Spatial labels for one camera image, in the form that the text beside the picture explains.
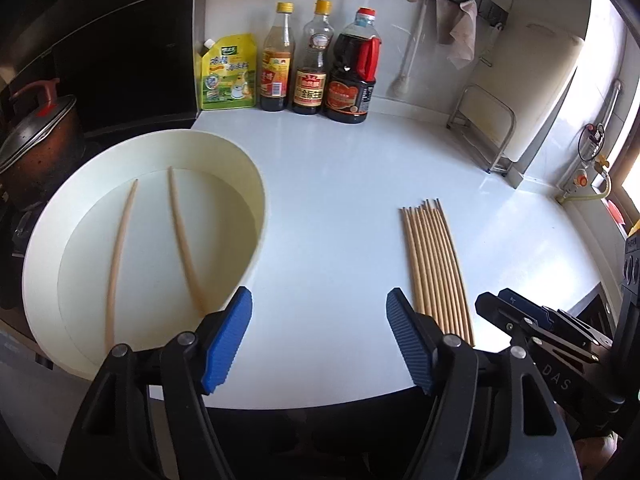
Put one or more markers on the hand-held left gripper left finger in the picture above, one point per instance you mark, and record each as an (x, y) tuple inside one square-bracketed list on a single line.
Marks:
[(227, 345)]

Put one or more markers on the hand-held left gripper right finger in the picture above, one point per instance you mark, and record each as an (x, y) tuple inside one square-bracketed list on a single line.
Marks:
[(410, 340)]

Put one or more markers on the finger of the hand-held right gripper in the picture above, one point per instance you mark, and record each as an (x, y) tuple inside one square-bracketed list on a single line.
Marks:
[(505, 312), (527, 305)]

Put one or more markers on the bunch of wooden chopsticks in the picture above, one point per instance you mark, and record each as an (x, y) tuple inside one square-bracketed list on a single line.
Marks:
[(435, 270)]

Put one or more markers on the wooden chopstick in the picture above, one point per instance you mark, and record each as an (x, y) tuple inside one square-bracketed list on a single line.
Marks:
[(180, 230), (120, 260)]

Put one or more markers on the white plastic basin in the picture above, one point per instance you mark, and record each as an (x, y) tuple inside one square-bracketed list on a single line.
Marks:
[(225, 160)]

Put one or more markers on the orange white gas valve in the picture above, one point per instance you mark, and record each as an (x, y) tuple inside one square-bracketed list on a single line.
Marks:
[(581, 178)]

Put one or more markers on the metal cutting board rack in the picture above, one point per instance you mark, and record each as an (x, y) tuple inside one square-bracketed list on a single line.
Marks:
[(492, 110)]

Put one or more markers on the white cutting board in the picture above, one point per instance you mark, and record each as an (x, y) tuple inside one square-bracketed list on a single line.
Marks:
[(530, 85)]

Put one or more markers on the gas stove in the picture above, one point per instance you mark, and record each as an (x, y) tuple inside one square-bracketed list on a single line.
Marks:
[(12, 250)]

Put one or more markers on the large soy sauce bottle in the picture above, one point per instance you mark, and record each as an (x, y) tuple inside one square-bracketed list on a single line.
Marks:
[(350, 90)]

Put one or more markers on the dark cooking pot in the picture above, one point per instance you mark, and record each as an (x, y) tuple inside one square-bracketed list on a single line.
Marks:
[(45, 160)]

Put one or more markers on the clear sauce bottle yellow cap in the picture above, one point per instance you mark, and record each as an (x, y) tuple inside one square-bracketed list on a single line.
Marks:
[(310, 90)]

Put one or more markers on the yellow green seasoning pouch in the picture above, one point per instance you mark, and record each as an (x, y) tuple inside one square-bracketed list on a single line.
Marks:
[(230, 75)]

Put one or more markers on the beige hanging rag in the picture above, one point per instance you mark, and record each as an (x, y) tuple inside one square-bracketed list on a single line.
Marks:
[(460, 35)]

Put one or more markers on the amber vinegar bottle yellow cap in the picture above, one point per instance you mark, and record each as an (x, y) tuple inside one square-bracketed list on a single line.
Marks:
[(276, 70)]

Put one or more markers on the pot with glass lid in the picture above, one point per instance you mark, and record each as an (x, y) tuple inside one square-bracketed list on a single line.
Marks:
[(35, 120)]

